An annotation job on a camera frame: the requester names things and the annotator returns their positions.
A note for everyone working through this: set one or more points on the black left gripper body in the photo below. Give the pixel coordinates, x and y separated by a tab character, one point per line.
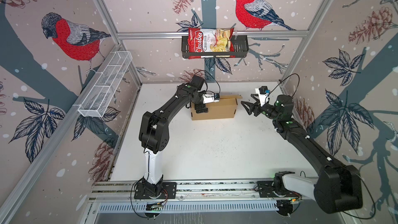
199	106

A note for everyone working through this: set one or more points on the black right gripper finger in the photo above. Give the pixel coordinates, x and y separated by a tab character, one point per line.
251	110
249	104

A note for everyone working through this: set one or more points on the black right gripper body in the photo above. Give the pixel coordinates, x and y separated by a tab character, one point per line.
267	111

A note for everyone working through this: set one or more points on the brown cardboard paper box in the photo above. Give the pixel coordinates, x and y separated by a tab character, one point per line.
224	109

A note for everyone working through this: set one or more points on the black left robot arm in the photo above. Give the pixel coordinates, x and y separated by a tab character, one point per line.
154	131

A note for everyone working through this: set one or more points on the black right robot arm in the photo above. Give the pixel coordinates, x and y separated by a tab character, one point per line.
338	187

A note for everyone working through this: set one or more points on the red cassava chips bag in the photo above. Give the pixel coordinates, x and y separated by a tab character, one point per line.
210	40

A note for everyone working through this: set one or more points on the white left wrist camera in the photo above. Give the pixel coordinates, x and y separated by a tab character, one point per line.
210	98

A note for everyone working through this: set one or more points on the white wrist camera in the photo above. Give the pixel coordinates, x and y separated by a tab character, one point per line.
263	95
210	98

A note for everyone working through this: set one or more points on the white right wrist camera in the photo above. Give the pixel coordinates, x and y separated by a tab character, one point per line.
263	95

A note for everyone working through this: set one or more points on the black wire wall basket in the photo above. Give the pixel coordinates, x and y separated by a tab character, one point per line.
239	44

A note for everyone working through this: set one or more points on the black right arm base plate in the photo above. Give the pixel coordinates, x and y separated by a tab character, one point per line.
266	189

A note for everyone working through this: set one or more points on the white mesh wall shelf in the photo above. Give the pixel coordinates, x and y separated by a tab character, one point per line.
99	97

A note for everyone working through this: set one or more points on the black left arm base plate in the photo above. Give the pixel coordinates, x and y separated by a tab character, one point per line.
160	191

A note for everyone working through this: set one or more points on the aluminium front rail frame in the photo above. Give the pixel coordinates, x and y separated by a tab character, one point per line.
192	196

